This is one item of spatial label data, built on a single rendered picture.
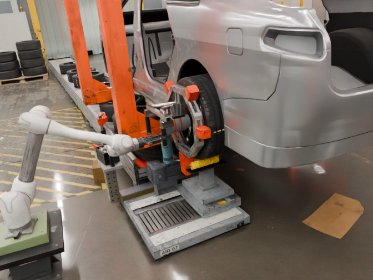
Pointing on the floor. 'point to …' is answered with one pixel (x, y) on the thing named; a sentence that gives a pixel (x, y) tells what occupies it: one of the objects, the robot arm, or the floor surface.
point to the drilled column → (112, 186)
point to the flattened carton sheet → (336, 215)
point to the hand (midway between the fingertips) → (164, 136)
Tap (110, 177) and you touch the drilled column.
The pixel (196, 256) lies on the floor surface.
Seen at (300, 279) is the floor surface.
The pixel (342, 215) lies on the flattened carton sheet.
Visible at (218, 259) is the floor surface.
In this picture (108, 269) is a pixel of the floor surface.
